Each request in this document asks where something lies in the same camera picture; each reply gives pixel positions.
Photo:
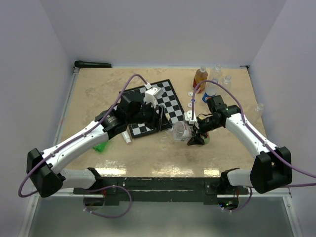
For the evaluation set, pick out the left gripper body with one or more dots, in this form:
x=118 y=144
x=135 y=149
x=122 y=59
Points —
x=147 y=115

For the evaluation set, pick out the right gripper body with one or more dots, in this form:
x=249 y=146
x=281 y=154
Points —
x=207 y=124

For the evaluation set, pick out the orange label tea bottle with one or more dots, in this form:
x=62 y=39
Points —
x=183 y=132

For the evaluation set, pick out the clear crushed plastic bottle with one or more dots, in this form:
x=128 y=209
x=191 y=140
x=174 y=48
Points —
x=258 y=110

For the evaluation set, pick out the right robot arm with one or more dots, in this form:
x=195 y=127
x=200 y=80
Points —
x=267 y=173

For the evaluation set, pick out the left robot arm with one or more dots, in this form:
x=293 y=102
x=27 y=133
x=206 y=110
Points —
x=47 y=169

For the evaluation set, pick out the white tube bottle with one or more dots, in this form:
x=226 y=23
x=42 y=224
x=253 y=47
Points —
x=126 y=137

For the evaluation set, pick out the Pepsi label clear bottle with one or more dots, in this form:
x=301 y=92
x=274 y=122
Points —
x=209 y=92

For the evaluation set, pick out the clear bottle right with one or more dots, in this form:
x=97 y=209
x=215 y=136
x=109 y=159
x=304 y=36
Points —
x=227 y=82

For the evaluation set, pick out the amber red label bottle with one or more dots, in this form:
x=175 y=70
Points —
x=200 y=75

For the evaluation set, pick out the clear bottle back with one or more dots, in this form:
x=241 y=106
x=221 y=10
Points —
x=217 y=73

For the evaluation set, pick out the green plastic bottle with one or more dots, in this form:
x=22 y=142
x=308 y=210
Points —
x=102 y=147

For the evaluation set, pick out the black white chessboard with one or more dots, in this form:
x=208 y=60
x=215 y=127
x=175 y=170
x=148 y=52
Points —
x=170 y=98

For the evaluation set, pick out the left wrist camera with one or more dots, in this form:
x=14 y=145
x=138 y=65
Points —
x=151 y=95

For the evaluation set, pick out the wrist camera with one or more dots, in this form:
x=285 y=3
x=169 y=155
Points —
x=151 y=95
x=190 y=117

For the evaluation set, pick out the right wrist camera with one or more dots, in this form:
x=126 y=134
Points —
x=190 y=117

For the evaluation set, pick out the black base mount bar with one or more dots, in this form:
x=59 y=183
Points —
x=155 y=189

